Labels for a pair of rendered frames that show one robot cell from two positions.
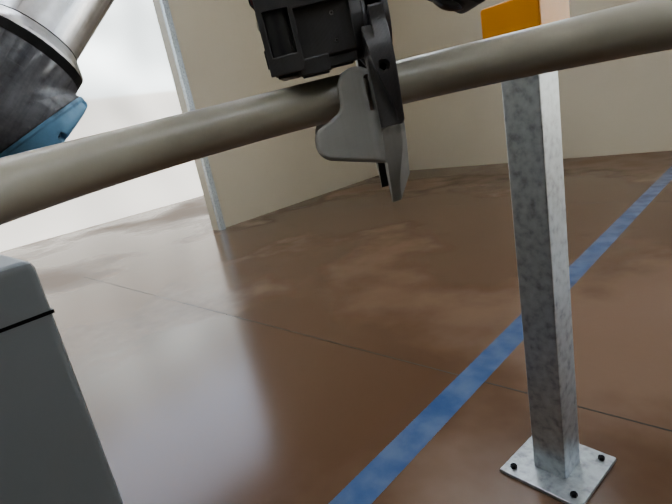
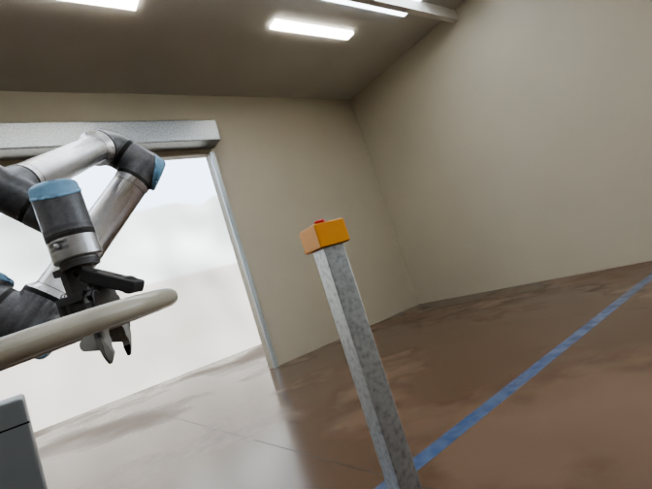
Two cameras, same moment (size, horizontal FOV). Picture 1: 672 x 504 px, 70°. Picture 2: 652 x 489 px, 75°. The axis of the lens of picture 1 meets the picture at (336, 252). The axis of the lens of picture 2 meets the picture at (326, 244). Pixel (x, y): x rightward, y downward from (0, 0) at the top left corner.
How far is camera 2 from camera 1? 0.74 m
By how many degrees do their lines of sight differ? 21
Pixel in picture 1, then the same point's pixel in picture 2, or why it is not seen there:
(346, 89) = not seen: hidden behind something
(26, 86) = (42, 316)
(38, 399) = (16, 466)
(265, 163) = (309, 309)
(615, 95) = (590, 220)
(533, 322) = (371, 422)
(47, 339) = (24, 436)
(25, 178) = not seen: outside the picture
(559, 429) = not seen: outside the picture
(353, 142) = (90, 344)
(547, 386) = (390, 472)
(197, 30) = (251, 220)
